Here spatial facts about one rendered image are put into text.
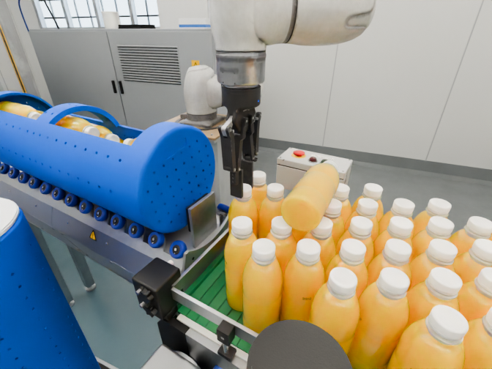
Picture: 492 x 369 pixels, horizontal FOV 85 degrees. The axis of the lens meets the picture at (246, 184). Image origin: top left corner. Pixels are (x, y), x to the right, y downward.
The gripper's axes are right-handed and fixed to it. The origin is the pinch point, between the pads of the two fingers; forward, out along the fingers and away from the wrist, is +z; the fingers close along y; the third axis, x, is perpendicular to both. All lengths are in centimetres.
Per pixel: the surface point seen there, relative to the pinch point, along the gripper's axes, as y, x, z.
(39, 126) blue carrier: 11, -60, -6
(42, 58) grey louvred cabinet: -119, -319, -3
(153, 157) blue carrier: 9.3, -16.8, -5.2
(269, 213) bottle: -0.7, 6.8, 7.5
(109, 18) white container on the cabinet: -149, -235, -39
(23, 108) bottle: 3, -86, -6
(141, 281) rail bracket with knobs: 24.5, -8.4, 13.8
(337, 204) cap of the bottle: -3.8, 20.7, 2.1
